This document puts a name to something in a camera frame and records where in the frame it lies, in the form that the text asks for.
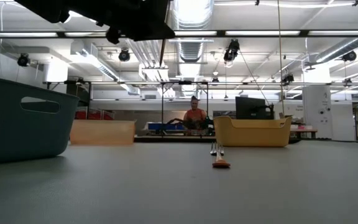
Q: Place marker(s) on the teal plastic bin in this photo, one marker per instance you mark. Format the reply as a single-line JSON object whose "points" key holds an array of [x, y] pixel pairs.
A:
{"points": [[20, 140]]}

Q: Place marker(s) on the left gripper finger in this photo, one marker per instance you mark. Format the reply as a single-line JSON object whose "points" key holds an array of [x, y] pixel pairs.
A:
{"points": [[154, 34]]}

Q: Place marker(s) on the red storage crates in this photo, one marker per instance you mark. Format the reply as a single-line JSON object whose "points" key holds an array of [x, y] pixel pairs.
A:
{"points": [[95, 115]]}

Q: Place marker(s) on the grey table mat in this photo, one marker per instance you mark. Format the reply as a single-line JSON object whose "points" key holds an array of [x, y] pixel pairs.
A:
{"points": [[166, 202]]}

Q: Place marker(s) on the white ceiling box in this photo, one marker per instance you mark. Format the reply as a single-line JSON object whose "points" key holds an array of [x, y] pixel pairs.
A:
{"points": [[56, 73]]}

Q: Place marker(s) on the person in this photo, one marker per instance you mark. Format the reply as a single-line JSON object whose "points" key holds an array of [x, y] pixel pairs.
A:
{"points": [[195, 115]]}

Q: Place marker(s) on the black computer monitor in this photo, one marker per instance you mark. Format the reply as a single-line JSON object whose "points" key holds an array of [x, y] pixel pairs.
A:
{"points": [[250, 107]]}

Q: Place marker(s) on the silver ventilation duct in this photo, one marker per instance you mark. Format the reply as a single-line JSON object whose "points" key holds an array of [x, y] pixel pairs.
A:
{"points": [[191, 51]]}

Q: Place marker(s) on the black metal frame stand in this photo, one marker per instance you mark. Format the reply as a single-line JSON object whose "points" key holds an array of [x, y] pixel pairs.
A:
{"points": [[162, 109]]}

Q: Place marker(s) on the white ceiling pipes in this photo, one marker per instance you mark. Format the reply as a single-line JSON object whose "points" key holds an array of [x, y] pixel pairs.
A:
{"points": [[148, 62]]}

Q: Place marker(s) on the black ceiling spotlight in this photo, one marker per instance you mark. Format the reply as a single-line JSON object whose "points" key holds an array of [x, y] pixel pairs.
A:
{"points": [[23, 60], [124, 55], [349, 56], [288, 78], [231, 51]]}

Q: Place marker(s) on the blue crate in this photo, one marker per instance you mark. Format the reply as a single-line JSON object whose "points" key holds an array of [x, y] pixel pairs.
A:
{"points": [[166, 126]]}

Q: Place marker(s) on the white building column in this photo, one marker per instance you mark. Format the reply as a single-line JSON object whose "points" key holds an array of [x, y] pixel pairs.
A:
{"points": [[317, 118]]}

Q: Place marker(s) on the black overhead frame bar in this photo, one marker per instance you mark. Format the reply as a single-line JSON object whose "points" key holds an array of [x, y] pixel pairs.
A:
{"points": [[259, 33]]}

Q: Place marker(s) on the yellow plastic bin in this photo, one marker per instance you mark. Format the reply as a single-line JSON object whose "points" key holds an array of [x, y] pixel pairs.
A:
{"points": [[250, 135]]}

